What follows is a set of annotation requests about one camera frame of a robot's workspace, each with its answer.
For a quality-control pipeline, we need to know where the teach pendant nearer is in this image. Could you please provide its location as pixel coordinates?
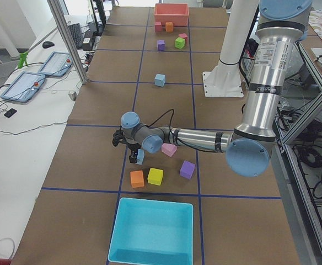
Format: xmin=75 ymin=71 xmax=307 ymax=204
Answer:
xmin=1 ymin=72 xmax=46 ymax=103

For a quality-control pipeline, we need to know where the black computer mouse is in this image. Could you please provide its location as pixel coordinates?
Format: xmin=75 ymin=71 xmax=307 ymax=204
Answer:
xmin=42 ymin=41 xmax=55 ymax=49

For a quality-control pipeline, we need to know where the white camera post base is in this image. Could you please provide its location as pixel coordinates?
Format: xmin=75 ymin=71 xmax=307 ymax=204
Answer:
xmin=202 ymin=0 xmax=259 ymax=98

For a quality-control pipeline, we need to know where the light pink block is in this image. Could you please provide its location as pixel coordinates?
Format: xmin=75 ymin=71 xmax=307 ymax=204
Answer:
xmin=161 ymin=143 xmax=178 ymax=157

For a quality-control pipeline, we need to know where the orange block near cyan bin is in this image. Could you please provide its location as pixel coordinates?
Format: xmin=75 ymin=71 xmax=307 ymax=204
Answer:
xmin=130 ymin=170 xmax=144 ymax=188

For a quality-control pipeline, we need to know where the purple block near cyan bin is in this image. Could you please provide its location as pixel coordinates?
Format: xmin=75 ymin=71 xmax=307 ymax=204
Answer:
xmin=179 ymin=160 xmax=196 ymax=179

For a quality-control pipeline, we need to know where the light blue block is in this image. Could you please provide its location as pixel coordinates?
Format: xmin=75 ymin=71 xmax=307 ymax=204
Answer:
xmin=136 ymin=149 xmax=144 ymax=165
xmin=154 ymin=73 xmax=166 ymax=87

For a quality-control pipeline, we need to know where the magenta block beside green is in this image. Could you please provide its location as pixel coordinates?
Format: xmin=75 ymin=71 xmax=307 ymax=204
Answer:
xmin=178 ymin=33 xmax=188 ymax=43

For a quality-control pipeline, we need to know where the pink plastic bin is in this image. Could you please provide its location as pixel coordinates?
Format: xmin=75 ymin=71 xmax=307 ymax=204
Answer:
xmin=154 ymin=3 xmax=189 ymax=27

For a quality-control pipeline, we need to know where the purple block near pink bin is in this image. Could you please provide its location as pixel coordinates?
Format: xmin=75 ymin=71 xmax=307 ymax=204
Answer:
xmin=157 ymin=40 xmax=165 ymax=51

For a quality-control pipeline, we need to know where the yellow block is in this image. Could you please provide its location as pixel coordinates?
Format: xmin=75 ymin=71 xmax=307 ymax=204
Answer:
xmin=147 ymin=168 xmax=163 ymax=186

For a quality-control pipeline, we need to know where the cyan plastic bin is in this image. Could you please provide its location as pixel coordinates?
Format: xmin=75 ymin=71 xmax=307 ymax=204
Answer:
xmin=108 ymin=198 xmax=194 ymax=264

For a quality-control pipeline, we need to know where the teach pendant farther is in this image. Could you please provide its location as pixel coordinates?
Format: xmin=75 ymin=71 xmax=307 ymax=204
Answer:
xmin=38 ymin=52 xmax=72 ymax=77

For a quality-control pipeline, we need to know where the small metal cylinder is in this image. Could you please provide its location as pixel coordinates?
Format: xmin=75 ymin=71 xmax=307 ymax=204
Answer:
xmin=68 ymin=91 xmax=77 ymax=101

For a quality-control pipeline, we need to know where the black phone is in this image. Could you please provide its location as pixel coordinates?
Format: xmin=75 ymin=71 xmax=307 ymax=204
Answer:
xmin=4 ymin=108 xmax=17 ymax=118

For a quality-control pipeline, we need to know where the magenta block near pink bin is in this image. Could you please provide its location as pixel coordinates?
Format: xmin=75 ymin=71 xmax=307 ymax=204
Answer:
xmin=154 ymin=21 xmax=162 ymax=32

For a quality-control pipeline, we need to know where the black keyboard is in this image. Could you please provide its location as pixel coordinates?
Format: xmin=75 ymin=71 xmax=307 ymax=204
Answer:
xmin=68 ymin=23 xmax=82 ymax=49

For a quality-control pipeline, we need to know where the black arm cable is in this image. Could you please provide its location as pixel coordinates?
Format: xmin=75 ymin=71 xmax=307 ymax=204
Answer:
xmin=147 ymin=109 xmax=222 ymax=152

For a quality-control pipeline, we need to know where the aluminium frame post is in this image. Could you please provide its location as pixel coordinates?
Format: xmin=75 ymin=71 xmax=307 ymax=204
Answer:
xmin=47 ymin=0 xmax=88 ymax=84

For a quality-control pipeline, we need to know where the green clamp toy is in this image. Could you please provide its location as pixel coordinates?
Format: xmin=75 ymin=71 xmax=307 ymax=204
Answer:
xmin=17 ymin=51 xmax=28 ymax=69

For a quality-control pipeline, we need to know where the orange block near pink bin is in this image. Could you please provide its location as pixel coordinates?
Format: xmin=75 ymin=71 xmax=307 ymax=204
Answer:
xmin=165 ymin=22 xmax=174 ymax=32

